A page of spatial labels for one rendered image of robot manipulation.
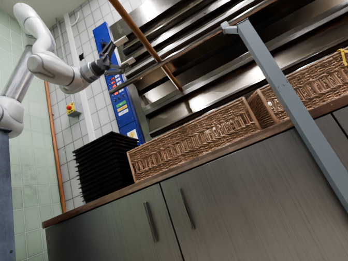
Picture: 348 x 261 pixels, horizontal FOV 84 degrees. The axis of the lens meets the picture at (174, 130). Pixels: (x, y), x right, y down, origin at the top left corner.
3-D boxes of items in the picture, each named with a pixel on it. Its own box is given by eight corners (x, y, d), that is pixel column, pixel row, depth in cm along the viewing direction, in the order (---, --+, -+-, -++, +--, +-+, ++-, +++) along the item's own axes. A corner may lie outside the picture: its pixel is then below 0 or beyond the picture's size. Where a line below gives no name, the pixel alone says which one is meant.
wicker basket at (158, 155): (173, 181, 125) (160, 143, 134) (258, 147, 111) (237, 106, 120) (132, 186, 81) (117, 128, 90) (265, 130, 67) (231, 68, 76)
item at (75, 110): (73, 117, 170) (71, 108, 173) (82, 113, 167) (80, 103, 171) (66, 115, 163) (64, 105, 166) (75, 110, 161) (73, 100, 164)
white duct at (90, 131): (114, 250, 131) (64, 16, 205) (119, 248, 130) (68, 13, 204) (112, 251, 129) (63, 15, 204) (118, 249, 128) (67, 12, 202)
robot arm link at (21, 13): (40, 12, 108) (51, 32, 120) (25, -7, 112) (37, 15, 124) (16, 20, 104) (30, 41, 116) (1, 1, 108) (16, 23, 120)
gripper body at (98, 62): (98, 67, 102) (113, 58, 100) (102, 79, 100) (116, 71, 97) (88, 59, 95) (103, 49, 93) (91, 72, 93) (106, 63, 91)
